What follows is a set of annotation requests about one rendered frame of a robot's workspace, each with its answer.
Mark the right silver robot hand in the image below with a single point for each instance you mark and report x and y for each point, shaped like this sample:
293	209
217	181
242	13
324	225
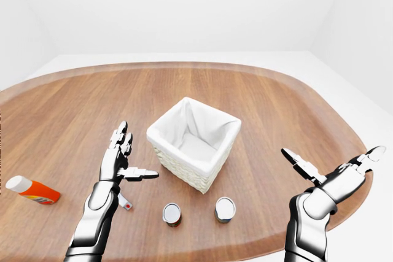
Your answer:
340	179

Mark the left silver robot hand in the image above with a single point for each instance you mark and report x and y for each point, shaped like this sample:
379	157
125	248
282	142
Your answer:
110	164

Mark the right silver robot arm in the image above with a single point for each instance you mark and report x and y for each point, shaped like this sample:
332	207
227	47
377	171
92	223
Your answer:
307	228

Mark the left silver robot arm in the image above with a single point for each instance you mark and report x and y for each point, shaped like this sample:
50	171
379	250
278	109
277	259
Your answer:
92	216

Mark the white box with red dot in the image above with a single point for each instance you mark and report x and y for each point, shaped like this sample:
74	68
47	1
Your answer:
126	202

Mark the white woven basket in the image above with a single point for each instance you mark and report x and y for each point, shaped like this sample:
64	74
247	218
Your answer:
193	145

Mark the tin with red label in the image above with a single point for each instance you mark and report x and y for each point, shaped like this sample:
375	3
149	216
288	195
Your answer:
172	214

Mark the orange bottle with white cap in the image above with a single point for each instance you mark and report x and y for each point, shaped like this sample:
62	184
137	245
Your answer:
33	191

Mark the tin with blue yellow label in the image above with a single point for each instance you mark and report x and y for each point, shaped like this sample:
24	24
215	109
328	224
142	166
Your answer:
224	209

